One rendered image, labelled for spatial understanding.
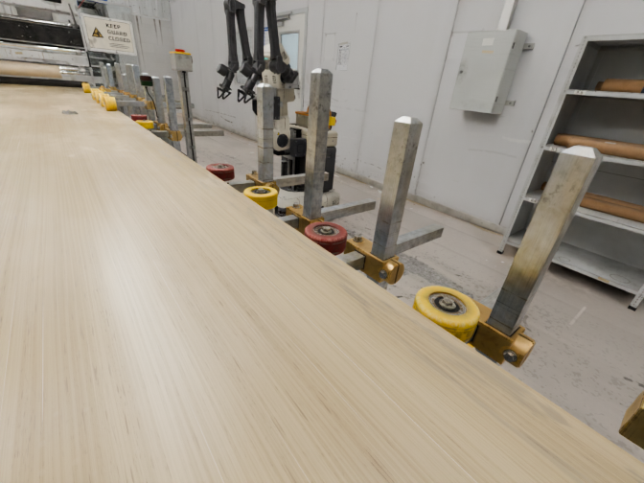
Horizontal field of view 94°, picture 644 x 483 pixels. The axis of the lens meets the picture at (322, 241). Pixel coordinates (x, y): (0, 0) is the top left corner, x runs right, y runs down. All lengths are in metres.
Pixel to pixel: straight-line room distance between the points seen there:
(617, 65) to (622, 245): 1.28
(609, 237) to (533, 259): 2.72
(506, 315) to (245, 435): 0.40
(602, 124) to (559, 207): 2.68
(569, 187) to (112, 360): 0.52
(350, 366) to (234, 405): 0.11
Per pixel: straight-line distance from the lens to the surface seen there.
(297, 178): 1.10
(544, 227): 0.48
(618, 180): 3.13
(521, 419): 0.35
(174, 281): 0.44
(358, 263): 0.65
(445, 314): 0.41
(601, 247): 3.24
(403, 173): 0.58
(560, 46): 3.29
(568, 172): 0.46
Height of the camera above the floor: 1.14
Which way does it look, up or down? 27 degrees down
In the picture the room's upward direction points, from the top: 5 degrees clockwise
